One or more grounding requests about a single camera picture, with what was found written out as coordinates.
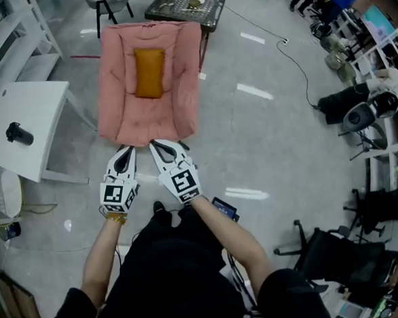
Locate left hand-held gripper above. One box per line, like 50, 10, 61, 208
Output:
95, 146, 143, 216

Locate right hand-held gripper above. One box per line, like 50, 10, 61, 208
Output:
148, 136, 203, 207

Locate mustard yellow cushion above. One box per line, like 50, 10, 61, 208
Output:
132, 46, 169, 101

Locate person's right forearm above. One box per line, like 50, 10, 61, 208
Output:
189, 192, 277, 300

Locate person's left forearm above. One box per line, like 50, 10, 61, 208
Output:
77, 220, 132, 309

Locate black device with screen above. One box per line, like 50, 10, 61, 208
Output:
211, 195, 241, 224

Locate pink padded armchair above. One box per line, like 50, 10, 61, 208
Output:
89, 17, 210, 158

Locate white square table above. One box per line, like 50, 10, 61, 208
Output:
0, 76, 102, 191

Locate black bottle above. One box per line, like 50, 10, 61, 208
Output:
5, 120, 35, 148

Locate person's black-clothed body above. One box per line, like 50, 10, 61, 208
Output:
29, 197, 333, 318

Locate small black round bin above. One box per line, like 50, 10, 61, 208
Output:
4, 221, 22, 241

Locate dark metal lattice table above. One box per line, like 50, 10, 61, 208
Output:
142, 0, 231, 77

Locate small round bowl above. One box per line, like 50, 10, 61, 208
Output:
186, 0, 207, 13

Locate wooden boards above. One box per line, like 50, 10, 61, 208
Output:
0, 267, 44, 318

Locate black bag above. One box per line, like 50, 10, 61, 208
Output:
316, 83, 373, 126

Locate black grey round appliance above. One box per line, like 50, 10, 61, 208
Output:
341, 100, 378, 134
367, 90, 398, 121

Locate black folding stand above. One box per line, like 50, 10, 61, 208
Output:
339, 126, 390, 162

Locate black office chair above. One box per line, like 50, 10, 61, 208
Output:
342, 184, 398, 244
271, 212, 398, 306

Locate white open shelving rack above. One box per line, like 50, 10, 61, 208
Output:
341, 24, 398, 196

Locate white cloth heap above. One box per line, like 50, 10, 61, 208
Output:
365, 68, 398, 98

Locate flat screen monitor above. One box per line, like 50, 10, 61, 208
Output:
359, 3, 398, 42

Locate amber beaded bracelet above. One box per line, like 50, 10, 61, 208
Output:
104, 210, 129, 227

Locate black floor cable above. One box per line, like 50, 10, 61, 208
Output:
224, 0, 321, 116

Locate white wall shelf unit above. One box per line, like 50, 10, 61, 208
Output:
0, 0, 69, 117

